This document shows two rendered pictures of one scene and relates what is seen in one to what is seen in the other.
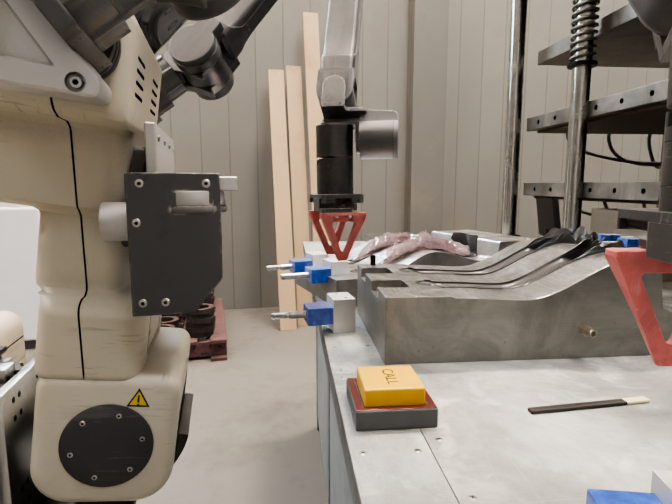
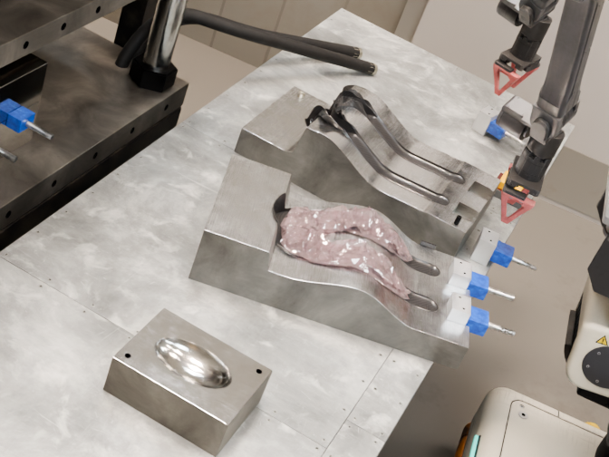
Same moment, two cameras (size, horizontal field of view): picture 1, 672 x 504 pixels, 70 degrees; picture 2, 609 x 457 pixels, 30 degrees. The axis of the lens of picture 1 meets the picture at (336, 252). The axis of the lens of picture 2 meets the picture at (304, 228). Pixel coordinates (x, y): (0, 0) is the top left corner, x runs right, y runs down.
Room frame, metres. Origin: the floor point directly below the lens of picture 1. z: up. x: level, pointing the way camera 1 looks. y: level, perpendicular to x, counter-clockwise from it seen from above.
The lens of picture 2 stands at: (2.74, 0.27, 2.03)
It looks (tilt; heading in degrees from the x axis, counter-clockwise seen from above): 34 degrees down; 198
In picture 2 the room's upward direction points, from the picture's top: 22 degrees clockwise
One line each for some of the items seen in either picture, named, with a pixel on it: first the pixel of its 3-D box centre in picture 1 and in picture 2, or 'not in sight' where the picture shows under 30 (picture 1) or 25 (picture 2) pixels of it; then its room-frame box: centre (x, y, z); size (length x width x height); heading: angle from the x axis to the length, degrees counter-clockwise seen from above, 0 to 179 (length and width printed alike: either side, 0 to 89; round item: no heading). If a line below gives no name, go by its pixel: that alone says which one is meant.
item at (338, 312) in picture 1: (311, 313); (506, 256); (0.75, 0.04, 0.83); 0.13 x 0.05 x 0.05; 104
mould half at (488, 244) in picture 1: (414, 261); (341, 258); (1.10, -0.18, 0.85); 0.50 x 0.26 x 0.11; 113
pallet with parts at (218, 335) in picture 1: (166, 309); not in sight; (3.15, 1.14, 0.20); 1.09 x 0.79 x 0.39; 13
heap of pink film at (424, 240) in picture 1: (415, 243); (351, 238); (1.09, -0.18, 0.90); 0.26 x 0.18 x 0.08; 113
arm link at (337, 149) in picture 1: (338, 142); (543, 138); (0.76, 0.00, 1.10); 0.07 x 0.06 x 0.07; 81
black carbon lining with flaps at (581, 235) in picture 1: (513, 257); (386, 143); (0.76, -0.28, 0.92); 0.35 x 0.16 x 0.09; 95
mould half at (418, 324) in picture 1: (524, 288); (372, 157); (0.75, -0.30, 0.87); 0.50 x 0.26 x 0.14; 95
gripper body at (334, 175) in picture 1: (335, 182); (532, 165); (0.76, 0.00, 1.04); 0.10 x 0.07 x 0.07; 13
